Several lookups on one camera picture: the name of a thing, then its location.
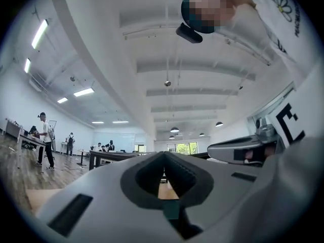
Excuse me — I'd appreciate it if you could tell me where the dark green tray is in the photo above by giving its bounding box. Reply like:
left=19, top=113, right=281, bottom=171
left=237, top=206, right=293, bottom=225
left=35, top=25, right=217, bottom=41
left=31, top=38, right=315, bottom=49
left=161, top=200, right=182, bottom=221

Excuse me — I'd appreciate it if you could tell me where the person's white t-shirt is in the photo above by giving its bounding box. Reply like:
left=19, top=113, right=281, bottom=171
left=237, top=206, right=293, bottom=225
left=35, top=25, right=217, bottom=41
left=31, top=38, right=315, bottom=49
left=253, top=0, right=321, bottom=82

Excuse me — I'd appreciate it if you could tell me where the group of ceiling strip lights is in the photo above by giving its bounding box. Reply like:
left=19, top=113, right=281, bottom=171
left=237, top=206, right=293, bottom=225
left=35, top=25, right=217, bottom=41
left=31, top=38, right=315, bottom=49
left=24, top=19, right=130, bottom=125

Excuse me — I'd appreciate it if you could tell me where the white wall board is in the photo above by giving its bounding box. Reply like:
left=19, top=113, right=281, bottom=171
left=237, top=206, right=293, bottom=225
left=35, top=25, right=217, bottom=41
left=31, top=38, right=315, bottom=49
left=93, top=132, right=137, bottom=153

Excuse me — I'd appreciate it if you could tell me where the dark work table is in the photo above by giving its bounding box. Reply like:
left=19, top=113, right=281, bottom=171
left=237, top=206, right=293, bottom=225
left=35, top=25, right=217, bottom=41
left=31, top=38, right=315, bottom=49
left=88, top=149, right=159, bottom=171

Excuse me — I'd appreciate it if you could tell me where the person's right hand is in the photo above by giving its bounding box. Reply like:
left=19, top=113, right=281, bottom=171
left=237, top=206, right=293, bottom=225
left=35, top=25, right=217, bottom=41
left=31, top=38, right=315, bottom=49
left=243, top=145, right=277, bottom=161

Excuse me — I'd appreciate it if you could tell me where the grey work table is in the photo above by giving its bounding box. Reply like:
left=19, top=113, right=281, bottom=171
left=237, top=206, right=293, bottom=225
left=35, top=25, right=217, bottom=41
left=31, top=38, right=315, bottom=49
left=4, top=117, right=47, bottom=169

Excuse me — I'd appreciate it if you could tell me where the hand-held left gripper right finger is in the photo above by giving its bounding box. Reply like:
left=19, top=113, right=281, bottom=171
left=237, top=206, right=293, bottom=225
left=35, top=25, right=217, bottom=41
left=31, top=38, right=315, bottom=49
left=164, top=135, right=323, bottom=243

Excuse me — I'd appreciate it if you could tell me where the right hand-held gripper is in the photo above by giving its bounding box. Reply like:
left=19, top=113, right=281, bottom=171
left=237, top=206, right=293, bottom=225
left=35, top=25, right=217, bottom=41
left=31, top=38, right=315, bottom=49
left=254, top=62, right=324, bottom=161

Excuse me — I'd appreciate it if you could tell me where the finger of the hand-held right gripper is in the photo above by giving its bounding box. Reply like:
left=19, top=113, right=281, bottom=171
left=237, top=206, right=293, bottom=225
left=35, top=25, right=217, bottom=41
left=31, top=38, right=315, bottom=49
left=207, top=135, right=268, bottom=167

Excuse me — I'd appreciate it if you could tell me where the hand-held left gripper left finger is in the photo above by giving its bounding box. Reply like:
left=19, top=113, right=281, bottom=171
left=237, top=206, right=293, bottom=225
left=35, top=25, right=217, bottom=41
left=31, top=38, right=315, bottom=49
left=35, top=151, right=183, bottom=243

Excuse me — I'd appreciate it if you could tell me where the black head camera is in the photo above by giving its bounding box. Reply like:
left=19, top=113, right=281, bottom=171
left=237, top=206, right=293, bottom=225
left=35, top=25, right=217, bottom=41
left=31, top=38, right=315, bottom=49
left=175, top=22, right=204, bottom=45

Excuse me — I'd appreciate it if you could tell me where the person's face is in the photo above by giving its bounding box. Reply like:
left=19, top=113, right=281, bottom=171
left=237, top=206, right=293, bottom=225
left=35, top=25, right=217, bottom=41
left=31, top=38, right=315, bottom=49
left=181, top=0, right=258, bottom=34

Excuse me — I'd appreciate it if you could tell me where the window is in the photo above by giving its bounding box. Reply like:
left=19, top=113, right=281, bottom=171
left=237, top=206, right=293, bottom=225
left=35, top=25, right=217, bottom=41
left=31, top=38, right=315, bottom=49
left=167, top=142, right=198, bottom=154

